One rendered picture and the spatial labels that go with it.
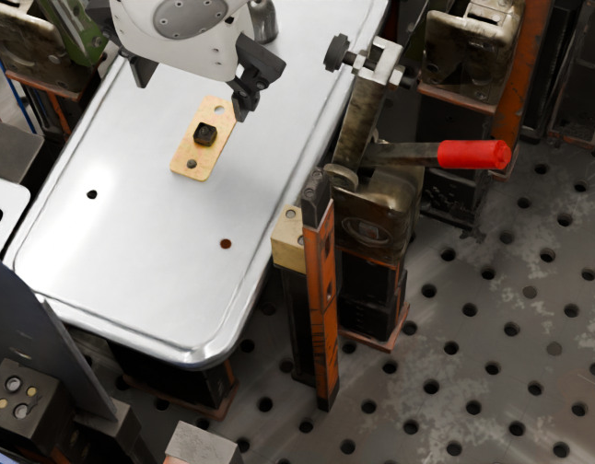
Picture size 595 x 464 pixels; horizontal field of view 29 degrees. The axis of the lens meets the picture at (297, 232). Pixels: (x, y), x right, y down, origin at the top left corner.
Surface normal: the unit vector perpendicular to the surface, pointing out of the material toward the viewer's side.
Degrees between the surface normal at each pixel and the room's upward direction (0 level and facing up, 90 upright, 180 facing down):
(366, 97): 90
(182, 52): 94
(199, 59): 93
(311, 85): 0
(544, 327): 0
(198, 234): 0
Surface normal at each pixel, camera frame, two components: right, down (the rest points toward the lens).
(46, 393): -0.04, -0.43
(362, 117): -0.39, 0.84
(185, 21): 0.23, 0.87
